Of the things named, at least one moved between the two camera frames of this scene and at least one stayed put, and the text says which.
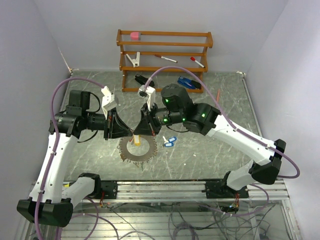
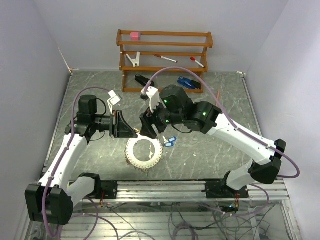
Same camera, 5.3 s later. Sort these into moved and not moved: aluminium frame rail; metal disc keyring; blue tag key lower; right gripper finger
Moved: metal disc keyring
Not moved: aluminium frame rail; blue tag key lower; right gripper finger
